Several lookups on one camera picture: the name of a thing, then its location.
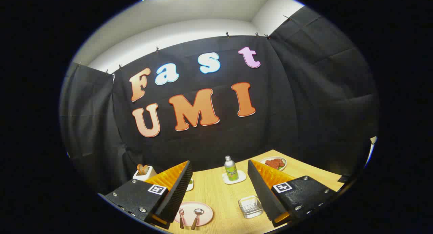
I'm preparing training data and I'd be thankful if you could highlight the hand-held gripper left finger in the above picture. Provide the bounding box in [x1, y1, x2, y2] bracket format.
[104, 161, 193, 230]

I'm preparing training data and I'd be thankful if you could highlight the white toaster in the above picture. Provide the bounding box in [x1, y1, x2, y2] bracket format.
[133, 166, 157, 182]

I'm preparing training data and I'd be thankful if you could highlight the white oval dish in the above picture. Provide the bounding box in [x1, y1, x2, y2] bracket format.
[259, 156, 287, 172]

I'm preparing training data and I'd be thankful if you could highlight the white square coaster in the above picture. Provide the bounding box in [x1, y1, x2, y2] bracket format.
[222, 171, 247, 185]

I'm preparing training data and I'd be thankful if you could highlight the red-brown meat piece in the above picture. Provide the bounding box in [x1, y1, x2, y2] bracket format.
[265, 158, 285, 169]

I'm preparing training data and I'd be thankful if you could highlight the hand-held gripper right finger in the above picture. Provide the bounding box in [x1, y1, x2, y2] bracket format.
[247, 159, 338, 228]

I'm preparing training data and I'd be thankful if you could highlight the pink round plate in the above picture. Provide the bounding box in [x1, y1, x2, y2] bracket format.
[174, 201, 214, 227]

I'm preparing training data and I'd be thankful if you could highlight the spoon with wooden handle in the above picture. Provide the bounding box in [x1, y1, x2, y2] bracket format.
[190, 209, 204, 230]

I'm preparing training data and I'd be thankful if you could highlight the metal wire basket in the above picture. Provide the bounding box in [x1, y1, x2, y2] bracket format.
[238, 195, 264, 218]

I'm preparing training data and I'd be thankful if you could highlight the green soda bottle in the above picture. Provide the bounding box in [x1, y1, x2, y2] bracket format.
[224, 156, 239, 181]

